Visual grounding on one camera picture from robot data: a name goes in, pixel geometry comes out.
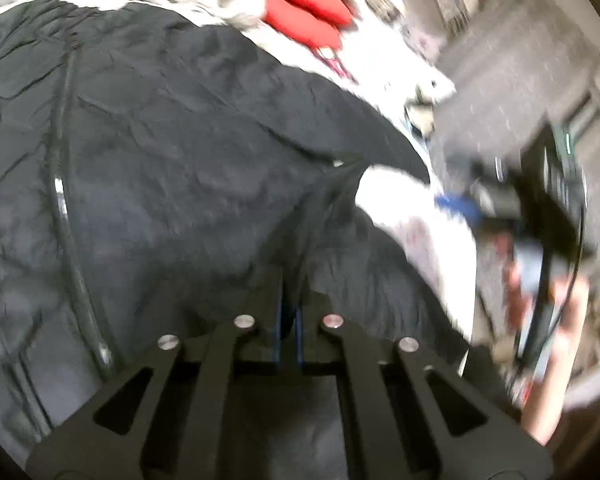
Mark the person's right forearm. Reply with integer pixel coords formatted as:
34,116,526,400
520,340,581,446

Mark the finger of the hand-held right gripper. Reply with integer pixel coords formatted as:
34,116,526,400
434,194,486,226

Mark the black puffer jacket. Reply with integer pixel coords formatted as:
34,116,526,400
0,0,473,480

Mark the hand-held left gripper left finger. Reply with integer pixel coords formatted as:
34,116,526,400
27,266,285,480

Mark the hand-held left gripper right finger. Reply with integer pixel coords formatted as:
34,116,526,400
296,295,553,480

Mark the person's right hand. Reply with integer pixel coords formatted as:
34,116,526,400
505,255,590,356

